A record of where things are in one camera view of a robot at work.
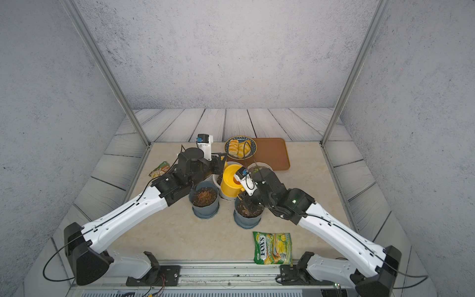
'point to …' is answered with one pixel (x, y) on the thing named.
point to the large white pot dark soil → (217, 180)
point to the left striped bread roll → (233, 147)
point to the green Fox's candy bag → (273, 249)
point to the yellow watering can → (230, 187)
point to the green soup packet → (161, 169)
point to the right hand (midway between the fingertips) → (241, 194)
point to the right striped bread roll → (243, 148)
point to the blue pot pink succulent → (247, 216)
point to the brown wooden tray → (271, 151)
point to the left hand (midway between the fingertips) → (230, 156)
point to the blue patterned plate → (242, 139)
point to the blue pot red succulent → (204, 198)
